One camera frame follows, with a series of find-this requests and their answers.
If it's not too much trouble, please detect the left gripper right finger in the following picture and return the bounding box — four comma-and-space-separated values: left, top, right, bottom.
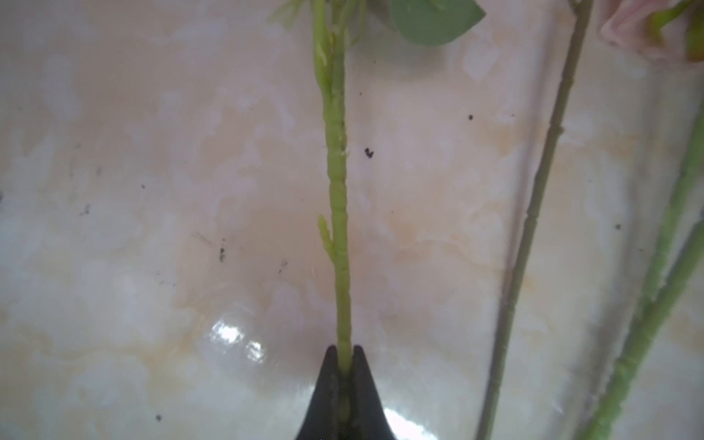
350, 345, 396, 440

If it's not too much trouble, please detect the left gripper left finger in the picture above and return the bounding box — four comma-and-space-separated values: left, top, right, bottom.
295, 346, 338, 440

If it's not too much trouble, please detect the pale pink peony stem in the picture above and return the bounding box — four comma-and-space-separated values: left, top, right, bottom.
475, 1, 594, 439

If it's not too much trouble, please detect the orange rose stem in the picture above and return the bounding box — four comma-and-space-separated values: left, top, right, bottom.
268, 0, 488, 381

